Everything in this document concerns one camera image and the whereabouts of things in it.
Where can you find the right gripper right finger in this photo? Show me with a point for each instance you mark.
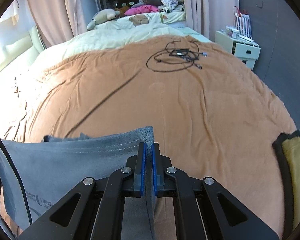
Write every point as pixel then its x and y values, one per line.
pixel 170 181

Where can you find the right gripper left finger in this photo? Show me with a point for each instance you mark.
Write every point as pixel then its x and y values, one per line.
pixel 111 192

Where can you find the grey t-shirt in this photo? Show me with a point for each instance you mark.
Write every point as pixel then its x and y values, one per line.
pixel 36 176

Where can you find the floral clothes pile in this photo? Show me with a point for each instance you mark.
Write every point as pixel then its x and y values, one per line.
pixel 164 5

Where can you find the orange bed blanket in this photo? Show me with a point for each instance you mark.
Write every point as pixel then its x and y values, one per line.
pixel 210 114

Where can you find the black folded garment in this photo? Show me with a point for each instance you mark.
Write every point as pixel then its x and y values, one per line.
pixel 286 181

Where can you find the mustard folded garment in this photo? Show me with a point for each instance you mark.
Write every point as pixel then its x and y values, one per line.
pixel 291 150

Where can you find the cream duvet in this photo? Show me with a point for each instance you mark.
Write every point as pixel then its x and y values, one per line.
pixel 117 33

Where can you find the white bedside drawer cabinet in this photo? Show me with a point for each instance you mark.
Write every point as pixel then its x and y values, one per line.
pixel 248 52

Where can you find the brown bear pillow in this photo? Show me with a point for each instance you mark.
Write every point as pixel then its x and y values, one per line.
pixel 138 20

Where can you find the beige plush toy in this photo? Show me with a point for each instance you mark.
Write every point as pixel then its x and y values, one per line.
pixel 102 17

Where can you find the pink garment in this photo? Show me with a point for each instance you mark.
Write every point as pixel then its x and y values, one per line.
pixel 141 9

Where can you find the striped gift bag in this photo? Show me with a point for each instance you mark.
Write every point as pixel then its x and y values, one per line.
pixel 242 23

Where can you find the pink curtain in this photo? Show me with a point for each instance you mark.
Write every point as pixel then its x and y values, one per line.
pixel 61 20

